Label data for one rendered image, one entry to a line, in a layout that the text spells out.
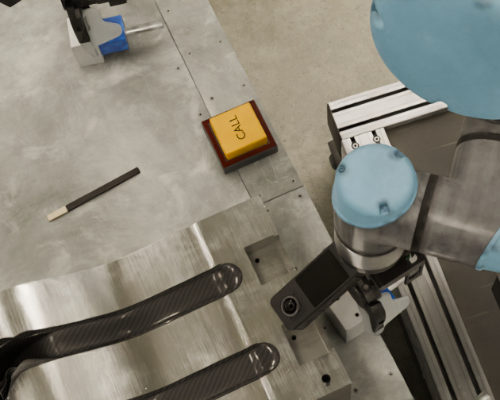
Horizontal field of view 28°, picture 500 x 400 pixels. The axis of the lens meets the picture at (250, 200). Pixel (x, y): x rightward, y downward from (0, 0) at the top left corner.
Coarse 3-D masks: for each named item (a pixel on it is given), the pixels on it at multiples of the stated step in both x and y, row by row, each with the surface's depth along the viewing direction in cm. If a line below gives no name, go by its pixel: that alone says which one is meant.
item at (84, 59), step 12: (120, 24) 141; (144, 24) 142; (156, 24) 142; (72, 36) 139; (120, 36) 140; (72, 48) 139; (96, 48) 140; (108, 48) 141; (120, 48) 142; (84, 60) 142; (96, 60) 143
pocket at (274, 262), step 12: (264, 240) 122; (276, 240) 122; (252, 252) 123; (264, 252) 123; (276, 252) 123; (252, 264) 123; (264, 264) 123; (276, 264) 122; (288, 264) 121; (264, 276) 122; (276, 276) 122
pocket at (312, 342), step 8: (312, 328) 119; (320, 328) 118; (288, 336) 119; (296, 336) 119; (304, 336) 118; (312, 336) 118; (320, 336) 118; (296, 344) 118; (304, 344) 118; (312, 344) 118; (320, 344) 118; (328, 344) 117; (296, 352) 118; (304, 352) 118; (312, 352) 118; (320, 352) 118; (328, 352) 117; (304, 360) 117
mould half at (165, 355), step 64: (128, 256) 122; (192, 256) 121; (0, 320) 115; (64, 320) 116; (192, 320) 118; (256, 320) 117; (64, 384) 112; (128, 384) 115; (256, 384) 114; (320, 384) 113
